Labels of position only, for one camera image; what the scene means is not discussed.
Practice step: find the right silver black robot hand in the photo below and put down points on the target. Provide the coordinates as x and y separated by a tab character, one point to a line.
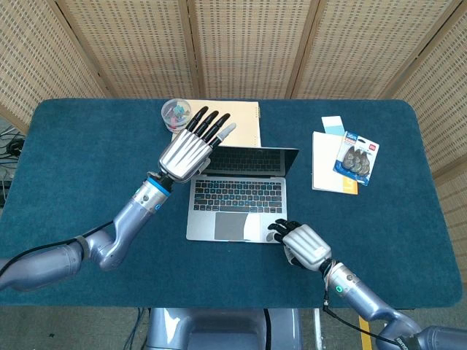
304	244

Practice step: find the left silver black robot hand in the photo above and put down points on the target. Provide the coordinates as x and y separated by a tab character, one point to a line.
182	155

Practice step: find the silver laptop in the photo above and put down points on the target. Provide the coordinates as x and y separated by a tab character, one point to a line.
241	193

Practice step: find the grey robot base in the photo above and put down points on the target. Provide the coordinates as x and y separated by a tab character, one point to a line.
219	328

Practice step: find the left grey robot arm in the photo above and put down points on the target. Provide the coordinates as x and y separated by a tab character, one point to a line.
124	226

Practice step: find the white notepad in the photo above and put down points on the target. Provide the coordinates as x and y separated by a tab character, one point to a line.
324	164

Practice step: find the clear round clip container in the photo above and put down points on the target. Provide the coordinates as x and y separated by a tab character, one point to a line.
173	113

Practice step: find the tan kraft spiral notebook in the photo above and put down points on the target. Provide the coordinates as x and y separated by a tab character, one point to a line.
244	124

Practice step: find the blue felt table mat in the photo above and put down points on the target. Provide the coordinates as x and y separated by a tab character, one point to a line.
91	146

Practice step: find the correction tape blister pack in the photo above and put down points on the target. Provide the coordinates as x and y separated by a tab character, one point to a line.
355	158

